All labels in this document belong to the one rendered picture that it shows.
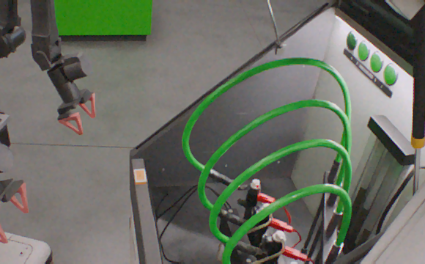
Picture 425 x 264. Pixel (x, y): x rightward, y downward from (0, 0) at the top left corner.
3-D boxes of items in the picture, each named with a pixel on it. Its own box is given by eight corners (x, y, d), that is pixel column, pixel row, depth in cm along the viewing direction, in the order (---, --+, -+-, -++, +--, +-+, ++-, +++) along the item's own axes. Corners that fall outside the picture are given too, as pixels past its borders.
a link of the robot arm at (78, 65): (46, 42, 120) (31, 53, 113) (78, 30, 117) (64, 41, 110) (66, 77, 126) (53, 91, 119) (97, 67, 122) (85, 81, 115)
